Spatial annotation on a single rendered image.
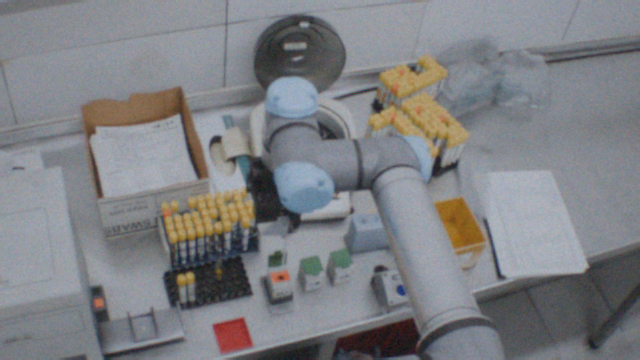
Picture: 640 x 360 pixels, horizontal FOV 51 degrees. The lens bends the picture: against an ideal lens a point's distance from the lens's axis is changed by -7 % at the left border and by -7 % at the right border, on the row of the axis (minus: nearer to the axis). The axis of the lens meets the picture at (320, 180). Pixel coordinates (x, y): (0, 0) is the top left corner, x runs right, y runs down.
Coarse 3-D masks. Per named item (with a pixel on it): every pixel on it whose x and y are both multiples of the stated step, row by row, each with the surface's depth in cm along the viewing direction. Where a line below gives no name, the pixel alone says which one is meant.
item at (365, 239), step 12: (360, 216) 152; (372, 216) 153; (348, 228) 156; (360, 228) 151; (372, 228) 151; (348, 240) 157; (360, 240) 153; (372, 240) 155; (384, 240) 156; (360, 252) 157; (372, 252) 158; (384, 252) 158
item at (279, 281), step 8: (272, 272) 144; (280, 272) 144; (288, 272) 144; (272, 280) 143; (280, 280) 144; (288, 280) 143; (272, 288) 143; (280, 288) 143; (288, 288) 144; (272, 296) 145
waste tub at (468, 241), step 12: (444, 204) 159; (456, 204) 161; (468, 204) 158; (444, 216) 163; (456, 216) 164; (468, 216) 158; (444, 228) 165; (456, 228) 165; (468, 228) 159; (480, 228) 154; (456, 240) 163; (468, 240) 160; (480, 240) 155; (456, 252) 151; (468, 252) 153; (480, 252) 155; (468, 264) 157
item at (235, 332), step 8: (232, 320) 144; (240, 320) 144; (216, 328) 143; (224, 328) 143; (232, 328) 143; (240, 328) 143; (216, 336) 141; (224, 336) 142; (232, 336) 142; (240, 336) 142; (248, 336) 142; (224, 344) 141; (232, 344) 141; (240, 344) 141; (248, 344) 141; (224, 352) 139
